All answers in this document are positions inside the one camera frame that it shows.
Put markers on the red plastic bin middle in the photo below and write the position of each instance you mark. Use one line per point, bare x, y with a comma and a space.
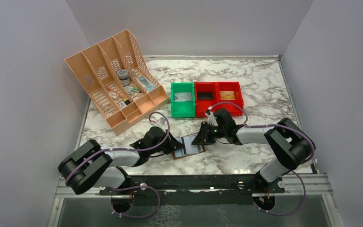
202, 106

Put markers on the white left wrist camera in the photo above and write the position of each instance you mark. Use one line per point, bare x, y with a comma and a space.
161, 123

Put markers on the red plastic bin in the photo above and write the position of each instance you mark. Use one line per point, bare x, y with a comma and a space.
239, 101
202, 106

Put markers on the red plastic bin right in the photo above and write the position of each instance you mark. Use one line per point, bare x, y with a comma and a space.
239, 101

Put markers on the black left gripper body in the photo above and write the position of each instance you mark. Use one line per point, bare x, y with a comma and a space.
164, 147

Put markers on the peach plastic file organizer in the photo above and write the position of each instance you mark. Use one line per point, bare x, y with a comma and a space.
96, 67

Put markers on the silver round tin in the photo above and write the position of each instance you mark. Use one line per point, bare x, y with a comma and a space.
123, 76

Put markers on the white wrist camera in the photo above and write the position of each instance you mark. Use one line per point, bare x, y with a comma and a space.
211, 119
161, 123

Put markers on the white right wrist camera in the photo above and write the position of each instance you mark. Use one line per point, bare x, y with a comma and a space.
211, 119

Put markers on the red pencil in organizer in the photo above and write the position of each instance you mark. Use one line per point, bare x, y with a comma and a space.
113, 93

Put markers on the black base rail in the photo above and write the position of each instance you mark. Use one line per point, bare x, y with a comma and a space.
184, 190

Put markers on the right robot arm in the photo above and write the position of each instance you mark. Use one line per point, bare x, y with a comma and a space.
290, 145

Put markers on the green plastic bin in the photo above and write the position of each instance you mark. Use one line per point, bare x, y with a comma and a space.
182, 109

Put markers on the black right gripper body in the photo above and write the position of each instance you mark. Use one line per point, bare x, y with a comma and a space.
215, 132

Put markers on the silver card in green bin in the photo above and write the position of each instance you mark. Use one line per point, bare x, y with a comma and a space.
182, 97

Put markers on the brown leather card holder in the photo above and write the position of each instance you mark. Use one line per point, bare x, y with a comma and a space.
188, 149

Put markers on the blue packet in organizer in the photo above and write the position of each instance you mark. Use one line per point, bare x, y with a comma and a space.
148, 85

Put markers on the gold card in red bin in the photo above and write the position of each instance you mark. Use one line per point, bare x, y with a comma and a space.
227, 95

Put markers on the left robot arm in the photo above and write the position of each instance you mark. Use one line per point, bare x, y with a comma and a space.
90, 165

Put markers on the black card in red bin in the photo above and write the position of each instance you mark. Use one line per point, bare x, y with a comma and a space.
205, 96

